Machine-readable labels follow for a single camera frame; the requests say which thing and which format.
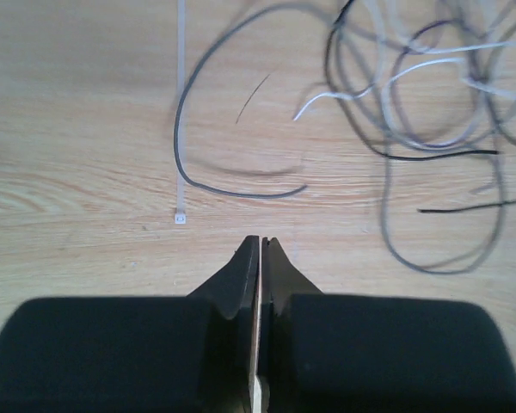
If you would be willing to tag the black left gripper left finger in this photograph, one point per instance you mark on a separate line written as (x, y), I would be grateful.
(232, 289)

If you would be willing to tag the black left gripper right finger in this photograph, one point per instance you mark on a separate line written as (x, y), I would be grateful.
(280, 279)

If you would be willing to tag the white zip tie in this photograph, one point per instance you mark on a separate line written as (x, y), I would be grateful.
(180, 211)

